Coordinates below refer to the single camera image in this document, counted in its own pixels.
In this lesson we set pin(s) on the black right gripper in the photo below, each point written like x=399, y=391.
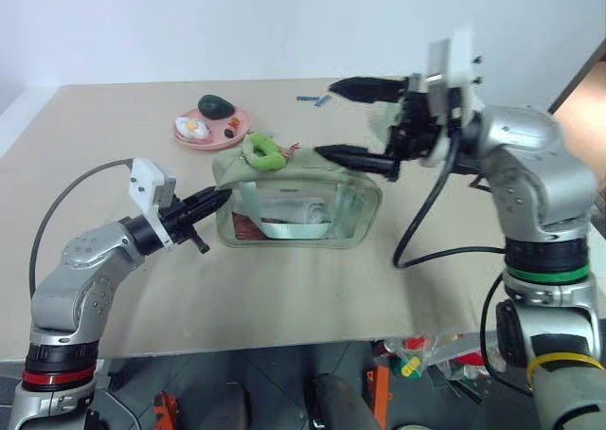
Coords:
x=414, y=131

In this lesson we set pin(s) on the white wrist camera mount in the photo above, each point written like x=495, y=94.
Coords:
x=461, y=60
x=143, y=176

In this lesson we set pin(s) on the white fried egg toy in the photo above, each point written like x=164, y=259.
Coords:
x=191, y=128

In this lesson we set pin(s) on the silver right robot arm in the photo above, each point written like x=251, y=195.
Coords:
x=544, y=184

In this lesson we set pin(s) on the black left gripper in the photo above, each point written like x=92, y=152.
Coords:
x=179, y=221

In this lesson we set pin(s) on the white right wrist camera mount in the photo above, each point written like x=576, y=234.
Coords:
x=461, y=60

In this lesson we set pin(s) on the dark rounded shape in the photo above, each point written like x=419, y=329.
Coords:
x=341, y=401

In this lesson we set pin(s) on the pink round plate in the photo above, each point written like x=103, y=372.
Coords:
x=241, y=117

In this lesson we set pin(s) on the dark green avocado toy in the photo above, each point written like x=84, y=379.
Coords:
x=215, y=106

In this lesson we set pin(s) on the orange metal stand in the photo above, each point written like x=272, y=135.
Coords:
x=381, y=387

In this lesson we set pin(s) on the green clear-sided pouch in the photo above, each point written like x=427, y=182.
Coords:
x=308, y=172

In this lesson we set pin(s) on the dark red packet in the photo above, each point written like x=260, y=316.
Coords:
x=246, y=226

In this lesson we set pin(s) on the small dark toy piece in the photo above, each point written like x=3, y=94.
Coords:
x=230, y=131

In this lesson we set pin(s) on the small blue clip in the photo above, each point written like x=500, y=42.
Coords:
x=307, y=98
x=322, y=101

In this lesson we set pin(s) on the white rolled cloth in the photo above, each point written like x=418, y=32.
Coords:
x=298, y=210

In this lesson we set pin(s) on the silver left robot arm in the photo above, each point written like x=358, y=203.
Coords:
x=80, y=259

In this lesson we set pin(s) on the orange black tool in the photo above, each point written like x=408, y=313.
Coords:
x=165, y=408

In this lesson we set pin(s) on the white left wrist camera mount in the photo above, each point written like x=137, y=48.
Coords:
x=143, y=176

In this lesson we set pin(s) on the brown wooden panel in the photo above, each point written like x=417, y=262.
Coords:
x=584, y=75

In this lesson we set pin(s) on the small red white tag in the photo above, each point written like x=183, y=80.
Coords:
x=291, y=149

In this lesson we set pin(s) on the clear bag of coloured items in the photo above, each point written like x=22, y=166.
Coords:
x=440, y=354

